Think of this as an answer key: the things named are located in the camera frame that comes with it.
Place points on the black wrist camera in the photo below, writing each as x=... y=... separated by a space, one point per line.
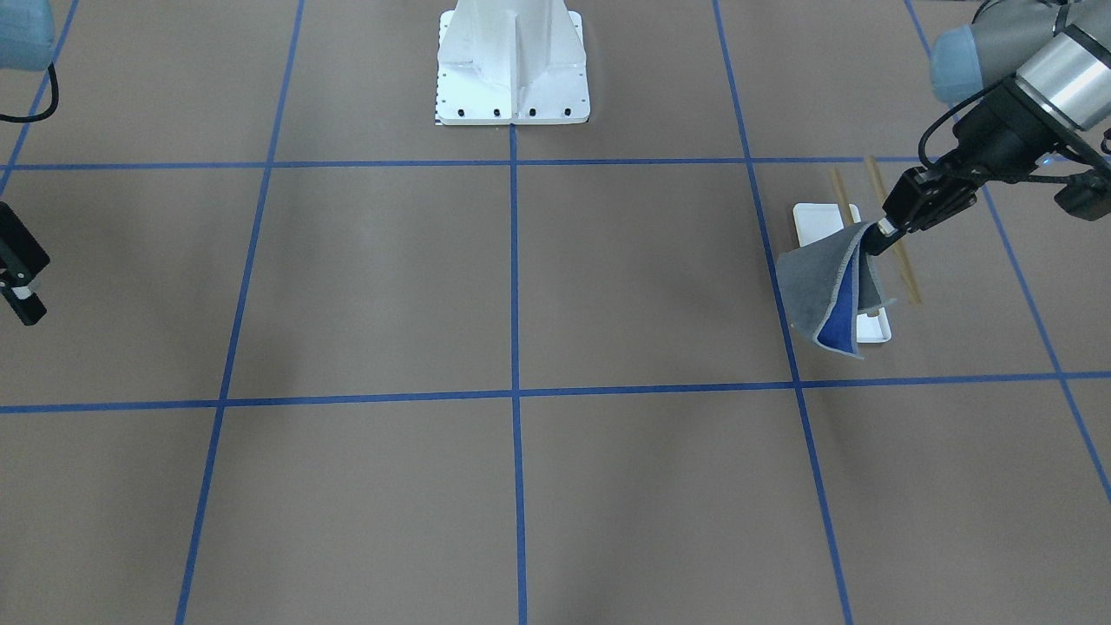
x=1085 y=196

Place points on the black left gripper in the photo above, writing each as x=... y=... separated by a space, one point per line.
x=998 y=130

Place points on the white towel rack wooden bars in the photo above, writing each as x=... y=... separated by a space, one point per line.
x=814 y=220

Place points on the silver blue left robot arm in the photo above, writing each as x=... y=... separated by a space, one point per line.
x=1023 y=80

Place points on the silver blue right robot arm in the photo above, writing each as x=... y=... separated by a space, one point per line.
x=28 y=44

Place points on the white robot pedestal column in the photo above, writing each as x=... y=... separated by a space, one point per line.
x=511 y=62

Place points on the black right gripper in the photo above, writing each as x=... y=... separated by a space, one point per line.
x=19 y=260

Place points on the grey blue towel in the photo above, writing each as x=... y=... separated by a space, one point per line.
x=826 y=285

